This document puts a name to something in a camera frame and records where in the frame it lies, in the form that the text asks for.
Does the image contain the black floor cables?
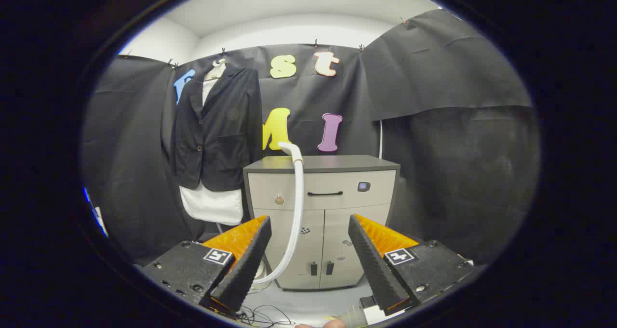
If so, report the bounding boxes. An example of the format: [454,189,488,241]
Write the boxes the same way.
[239,305,295,328]

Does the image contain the grey cabinet with dark top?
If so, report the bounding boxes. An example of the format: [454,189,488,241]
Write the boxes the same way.
[242,155,401,291]

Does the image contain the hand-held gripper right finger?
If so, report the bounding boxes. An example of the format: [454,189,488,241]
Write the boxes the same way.
[348,214,475,316]

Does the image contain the black suit jacket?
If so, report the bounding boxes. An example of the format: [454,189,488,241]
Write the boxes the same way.
[171,67,263,192]

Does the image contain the white garment steamer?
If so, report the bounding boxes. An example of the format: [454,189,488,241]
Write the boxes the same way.
[248,142,305,290]

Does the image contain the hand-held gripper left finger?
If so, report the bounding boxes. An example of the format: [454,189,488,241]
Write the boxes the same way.
[140,216,273,317]

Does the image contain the black backdrop cloth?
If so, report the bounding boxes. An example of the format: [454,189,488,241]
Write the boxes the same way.
[82,9,540,266]

